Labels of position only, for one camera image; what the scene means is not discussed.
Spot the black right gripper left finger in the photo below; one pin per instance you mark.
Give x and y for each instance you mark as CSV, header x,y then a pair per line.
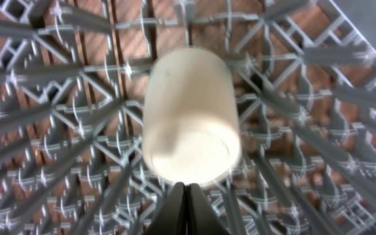
x,y
171,217

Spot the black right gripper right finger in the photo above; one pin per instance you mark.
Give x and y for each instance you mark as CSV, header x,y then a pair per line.
x,y
201,218

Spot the white upside-down cup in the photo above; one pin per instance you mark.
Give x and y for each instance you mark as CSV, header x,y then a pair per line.
x,y
190,123

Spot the grey plastic dish rack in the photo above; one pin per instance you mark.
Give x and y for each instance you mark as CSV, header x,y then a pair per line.
x,y
73,78

